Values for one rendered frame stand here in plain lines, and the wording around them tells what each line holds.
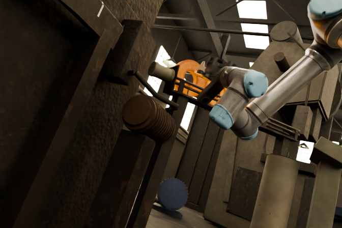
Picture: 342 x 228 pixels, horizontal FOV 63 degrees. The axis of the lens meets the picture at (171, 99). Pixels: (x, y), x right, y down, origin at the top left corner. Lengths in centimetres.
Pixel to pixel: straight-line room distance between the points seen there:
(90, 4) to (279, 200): 89
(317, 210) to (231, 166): 222
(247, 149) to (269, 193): 223
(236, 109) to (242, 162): 251
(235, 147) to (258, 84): 256
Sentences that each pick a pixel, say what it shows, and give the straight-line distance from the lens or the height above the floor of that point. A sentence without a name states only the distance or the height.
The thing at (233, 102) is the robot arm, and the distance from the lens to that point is 81.
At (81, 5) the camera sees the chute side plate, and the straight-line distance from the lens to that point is 82.
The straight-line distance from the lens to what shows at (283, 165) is 112.
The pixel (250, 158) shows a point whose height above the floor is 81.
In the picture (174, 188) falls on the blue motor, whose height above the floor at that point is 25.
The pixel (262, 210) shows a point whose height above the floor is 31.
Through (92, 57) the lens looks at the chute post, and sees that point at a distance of 85.
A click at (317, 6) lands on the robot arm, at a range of 87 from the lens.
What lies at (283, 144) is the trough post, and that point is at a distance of 152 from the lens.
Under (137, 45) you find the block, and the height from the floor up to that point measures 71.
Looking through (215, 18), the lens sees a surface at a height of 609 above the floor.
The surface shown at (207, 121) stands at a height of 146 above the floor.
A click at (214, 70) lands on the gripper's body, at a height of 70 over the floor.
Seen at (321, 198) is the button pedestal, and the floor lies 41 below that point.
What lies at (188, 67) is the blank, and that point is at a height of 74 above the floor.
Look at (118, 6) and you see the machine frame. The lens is 110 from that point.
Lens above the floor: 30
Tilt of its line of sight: 15 degrees up
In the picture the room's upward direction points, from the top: 20 degrees clockwise
